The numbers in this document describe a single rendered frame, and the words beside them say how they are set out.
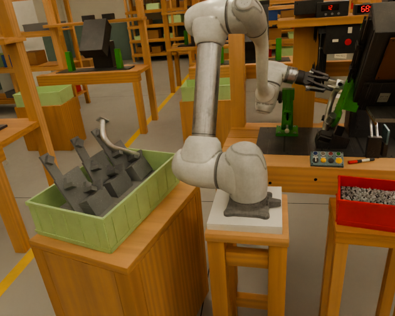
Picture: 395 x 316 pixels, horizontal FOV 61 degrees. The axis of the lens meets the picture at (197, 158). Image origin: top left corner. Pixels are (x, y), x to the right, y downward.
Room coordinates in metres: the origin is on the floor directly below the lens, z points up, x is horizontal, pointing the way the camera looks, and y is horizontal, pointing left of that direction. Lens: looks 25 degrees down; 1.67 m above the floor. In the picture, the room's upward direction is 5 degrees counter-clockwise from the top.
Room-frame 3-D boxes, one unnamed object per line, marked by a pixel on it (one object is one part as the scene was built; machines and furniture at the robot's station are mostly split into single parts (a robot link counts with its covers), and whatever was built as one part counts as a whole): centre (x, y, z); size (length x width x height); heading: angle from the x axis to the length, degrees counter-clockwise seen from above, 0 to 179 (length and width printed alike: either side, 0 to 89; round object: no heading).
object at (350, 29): (1.93, -0.85, 1.42); 0.17 x 0.12 x 0.15; 74
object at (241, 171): (1.18, -0.18, 1.05); 0.18 x 0.16 x 0.22; 65
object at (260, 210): (1.17, -0.21, 0.91); 0.22 x 0.18 x 0.06; 73
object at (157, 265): (1.39, 0.38, 0.39); 0.68 x 0.52 x 0.79; 154
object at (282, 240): (1.18, -0.20, 0.83); 0.32 x 0.32 x 0.04; 76
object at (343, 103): (1.66, -0.81, 1.17); 0.13 x 0.12 x 0.20; 74
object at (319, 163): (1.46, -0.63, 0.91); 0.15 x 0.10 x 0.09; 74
